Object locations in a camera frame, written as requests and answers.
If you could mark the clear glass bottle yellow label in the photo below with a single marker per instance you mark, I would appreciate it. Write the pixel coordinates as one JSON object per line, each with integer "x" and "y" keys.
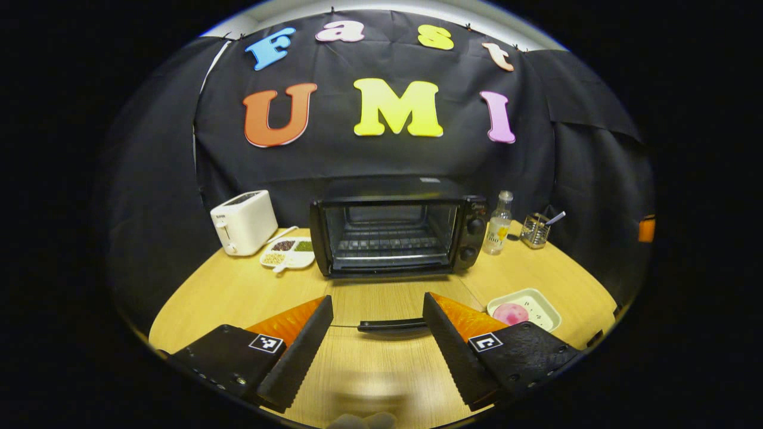
{"x": 498, "y": 229}

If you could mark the white toaster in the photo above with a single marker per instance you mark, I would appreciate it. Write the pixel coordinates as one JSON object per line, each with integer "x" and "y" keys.
{"x": 244, "y": 221}

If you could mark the pale square food tray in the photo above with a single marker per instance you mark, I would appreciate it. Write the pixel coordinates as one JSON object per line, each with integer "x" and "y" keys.
{"x": 539, "y": 310}

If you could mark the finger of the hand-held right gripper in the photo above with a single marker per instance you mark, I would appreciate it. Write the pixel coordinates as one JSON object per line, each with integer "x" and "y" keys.
{"x": 647, "y": 229}

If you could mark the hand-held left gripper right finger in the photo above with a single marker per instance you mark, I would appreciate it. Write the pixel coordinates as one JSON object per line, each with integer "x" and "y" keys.
{"x": 459, "y": 357}

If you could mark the clear utensil holder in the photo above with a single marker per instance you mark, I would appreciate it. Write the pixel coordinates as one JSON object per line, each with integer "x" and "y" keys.
{"x": 534, "y": 233}

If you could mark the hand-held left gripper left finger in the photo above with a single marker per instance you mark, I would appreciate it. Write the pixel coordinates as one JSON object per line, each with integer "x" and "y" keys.
{"x": 295, "y": 357}

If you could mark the pink round food slice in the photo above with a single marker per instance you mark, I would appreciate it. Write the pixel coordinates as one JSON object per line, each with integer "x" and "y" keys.
{"x": 511, "y": 314}

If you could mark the spoon in holder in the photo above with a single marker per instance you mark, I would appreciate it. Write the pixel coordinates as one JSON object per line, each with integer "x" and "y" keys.
{"x": 555, "y": 218}

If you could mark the white divided plate with beans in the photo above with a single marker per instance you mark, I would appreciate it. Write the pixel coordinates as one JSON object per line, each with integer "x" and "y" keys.
{"x": 287, "y": 262}

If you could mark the black electric oven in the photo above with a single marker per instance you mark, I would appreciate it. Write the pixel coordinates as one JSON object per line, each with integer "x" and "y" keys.
{"x": 387, "y": 187}

